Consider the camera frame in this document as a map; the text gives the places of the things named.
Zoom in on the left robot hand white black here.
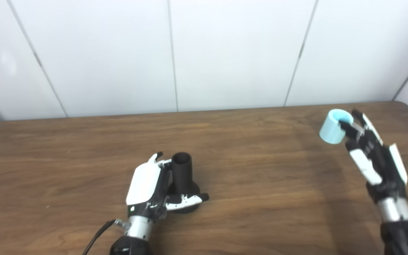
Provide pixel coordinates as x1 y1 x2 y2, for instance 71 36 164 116
126 152 210 219

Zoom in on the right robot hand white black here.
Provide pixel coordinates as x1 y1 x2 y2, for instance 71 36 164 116
338 109 408 203

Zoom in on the light blue cylinder cup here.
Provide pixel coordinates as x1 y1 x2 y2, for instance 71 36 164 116
319 109 353 145

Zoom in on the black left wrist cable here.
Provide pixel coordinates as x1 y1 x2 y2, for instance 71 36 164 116
82 219 131 255

